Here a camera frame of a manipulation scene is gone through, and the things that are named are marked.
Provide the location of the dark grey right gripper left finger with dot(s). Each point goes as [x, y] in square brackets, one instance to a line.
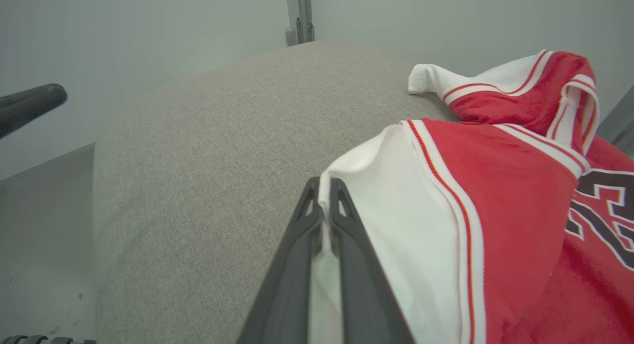
[287, 284]

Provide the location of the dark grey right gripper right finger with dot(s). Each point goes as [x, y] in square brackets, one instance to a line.
[366, 294]

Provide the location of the red and white basketball jersey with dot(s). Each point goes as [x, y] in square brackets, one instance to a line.
[520, 210]

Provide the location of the black ribbed strip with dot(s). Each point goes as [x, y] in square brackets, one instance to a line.
[29, 340]

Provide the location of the black rounded bar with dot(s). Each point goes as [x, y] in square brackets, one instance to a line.
[29, 106]

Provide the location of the grey partition post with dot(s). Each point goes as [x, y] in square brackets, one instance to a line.
[309, 7]
[300, 7]

